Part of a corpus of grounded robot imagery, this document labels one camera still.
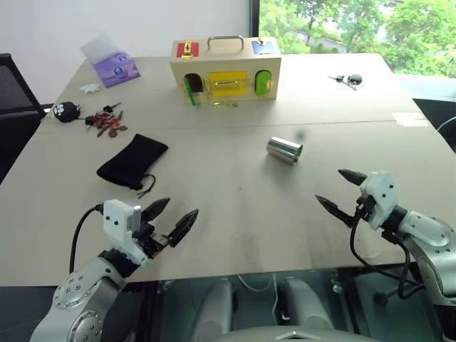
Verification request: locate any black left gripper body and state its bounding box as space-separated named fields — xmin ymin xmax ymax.
xmin=132 ymin=212 xmax=170 ymax=260

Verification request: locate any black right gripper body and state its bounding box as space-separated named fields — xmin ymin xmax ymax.
xmin=353 ymin=195 xmax=379 ymax=224

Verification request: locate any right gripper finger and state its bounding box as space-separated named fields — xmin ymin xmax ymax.
xmin=315 ymin=194 xmax=358 ymax=228
xmin=337 ymin=169 xmax=368 ymax=187

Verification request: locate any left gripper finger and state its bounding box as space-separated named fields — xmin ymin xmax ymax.
xmin=141 ymin=197 xmax=172 ymax=226
xmin=167 ymin=209 xmax=200 ymax=249

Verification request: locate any silver metal cylinder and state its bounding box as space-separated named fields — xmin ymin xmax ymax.
xmin=264 ymin=135 xmax=304 ymax=166

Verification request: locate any grey rounded robot leg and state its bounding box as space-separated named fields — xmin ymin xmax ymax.
xmin=282 ymin=277 xmax=335 ymax=331
xmin=197 ymin=279 xmax=235 ymax=336

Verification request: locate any black key fob with keys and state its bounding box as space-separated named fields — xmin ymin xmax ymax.
xmin=327 ymin=72 xmax=363 ymax=91

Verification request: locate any red and brown key bunch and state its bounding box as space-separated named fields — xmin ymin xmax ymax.
xmin=84 ymin=110 xmax=129 ymax=138

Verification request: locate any grey robot torso cover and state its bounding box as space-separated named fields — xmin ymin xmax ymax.
xmin=212 ymin=328 xmax=358 ymax=342

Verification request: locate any purple plastic pouch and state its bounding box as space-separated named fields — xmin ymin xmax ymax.
xmin=79 ymin=33 xmax=141 ymax=89

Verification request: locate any black mesh office chair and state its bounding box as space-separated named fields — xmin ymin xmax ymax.
xmin=0 ymin=53 xmax=48 ymax=181

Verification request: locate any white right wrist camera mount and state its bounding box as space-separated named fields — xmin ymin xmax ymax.
xmin=358 ymin=170 xmax=399 ymax=231

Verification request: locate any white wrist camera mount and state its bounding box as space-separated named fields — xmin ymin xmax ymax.
xmin=102 ymin=199 xmax=150 ymax=268
xmin=358 ymin=170 xmax=399 ymax=231

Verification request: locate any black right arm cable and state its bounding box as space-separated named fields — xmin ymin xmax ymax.
xmin=349 ymin=199 xmax=427 ymax=301

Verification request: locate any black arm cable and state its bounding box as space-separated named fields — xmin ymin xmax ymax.
xmin=68 ymin=203 xmax=105 ymax=276
xmin=349 ymin=199 xmax=427 ymax=301

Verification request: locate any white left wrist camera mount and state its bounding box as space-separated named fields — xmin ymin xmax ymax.
xmin=102 ymin=199 xmax=150 ymax=268

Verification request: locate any black fabric pouch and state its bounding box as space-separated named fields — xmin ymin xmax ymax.
xmin=95 ymin=133 xmax=169 ymax=200

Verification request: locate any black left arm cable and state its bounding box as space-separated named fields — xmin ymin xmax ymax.
xmin=68 ymin=203 xmax=105 ymax=276

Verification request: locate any white cable loop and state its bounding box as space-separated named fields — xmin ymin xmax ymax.
xmin=437 ymin=115 xmax=456 ymax=135

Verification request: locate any thin white cable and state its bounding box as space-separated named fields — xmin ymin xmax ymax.
xmin=236 ymin=273 xmax=279 ymax=342

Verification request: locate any black paw print plush keychain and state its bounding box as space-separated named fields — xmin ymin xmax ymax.
xmin=51 ymin=100 xmax=81 ymax=125

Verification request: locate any wooden lock box with handle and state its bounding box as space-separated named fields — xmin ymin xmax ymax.
xmin=169 ymin=35 xmax=283 ymax=107

